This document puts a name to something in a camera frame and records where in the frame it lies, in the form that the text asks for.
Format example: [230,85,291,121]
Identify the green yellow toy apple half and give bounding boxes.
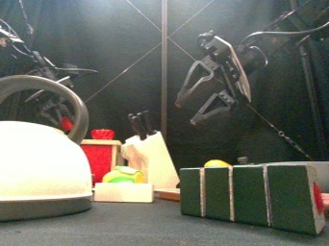
[101,165,147,185]

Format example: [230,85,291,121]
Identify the small red toy piece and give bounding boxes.
[58,116,74,133]

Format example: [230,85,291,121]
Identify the grey toy stove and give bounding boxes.
[263,160,329,194]

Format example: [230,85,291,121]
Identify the white toy knife block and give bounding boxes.
[120,131,180,190]

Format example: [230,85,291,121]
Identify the yellow toy lemon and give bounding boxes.
[203,159,232,168]

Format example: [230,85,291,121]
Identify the red crown-shaped toy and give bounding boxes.
[89,128,116,140]

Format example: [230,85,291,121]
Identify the wooden cutting board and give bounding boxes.
[152,187,181,202]

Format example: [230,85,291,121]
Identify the white rectangular block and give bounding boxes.
[92,182,155,204]

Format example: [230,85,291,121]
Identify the pink toy piece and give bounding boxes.
[319,192,329,221]

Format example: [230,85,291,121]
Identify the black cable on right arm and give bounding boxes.
[240,21,329,68]

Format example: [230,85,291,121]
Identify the red wooden toy box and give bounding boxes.
[80,138,123,186]

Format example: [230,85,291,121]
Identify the black toy knife handle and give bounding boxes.
[135,111,151,139]
[125,112,147,141]

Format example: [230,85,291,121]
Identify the white toy kettle grey handle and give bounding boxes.
[0,74,95,223]

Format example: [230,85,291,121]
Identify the grey vertical frame pole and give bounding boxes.
[159,0,169,142]

